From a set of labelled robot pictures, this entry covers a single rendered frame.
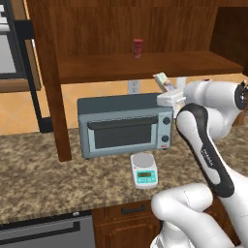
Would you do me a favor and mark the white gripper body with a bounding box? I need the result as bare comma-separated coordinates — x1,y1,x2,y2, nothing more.
156,90,188,108

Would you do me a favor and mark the white teal digital scale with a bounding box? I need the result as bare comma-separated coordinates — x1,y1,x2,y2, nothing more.
130,152,160,190

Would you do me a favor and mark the brown wooden cabinet door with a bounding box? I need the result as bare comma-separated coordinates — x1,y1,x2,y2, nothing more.
208,6,248,127
24,0,73,163

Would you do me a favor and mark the grey toaster oven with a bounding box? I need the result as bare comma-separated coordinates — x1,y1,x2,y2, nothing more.
77,93,175,160

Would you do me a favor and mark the red can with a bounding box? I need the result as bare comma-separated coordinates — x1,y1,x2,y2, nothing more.
132,38,145,59

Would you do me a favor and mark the brown wooden drawer front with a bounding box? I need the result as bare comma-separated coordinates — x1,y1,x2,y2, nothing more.
104,199,157,222

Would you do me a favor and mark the brown wooden cupboard door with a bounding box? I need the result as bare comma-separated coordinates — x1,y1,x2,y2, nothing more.
92,214,163,248

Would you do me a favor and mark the grey built-in microwave oven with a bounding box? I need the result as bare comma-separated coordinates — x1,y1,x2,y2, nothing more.
0,0,27,80

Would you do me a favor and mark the grey dishwasher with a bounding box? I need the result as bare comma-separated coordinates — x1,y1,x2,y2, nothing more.
0,208,97,248

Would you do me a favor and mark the white wall outlet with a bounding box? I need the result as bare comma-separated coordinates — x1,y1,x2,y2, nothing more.
127,79,140,95

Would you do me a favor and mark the brown wooden wall cabinet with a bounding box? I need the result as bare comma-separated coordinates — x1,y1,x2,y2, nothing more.
47,0,248,85

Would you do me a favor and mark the black drawer handle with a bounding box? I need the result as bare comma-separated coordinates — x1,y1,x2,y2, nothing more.
120,203,147,215

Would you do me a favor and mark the black dishwasher handle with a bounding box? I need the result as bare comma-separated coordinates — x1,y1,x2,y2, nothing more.
0,220,81,245

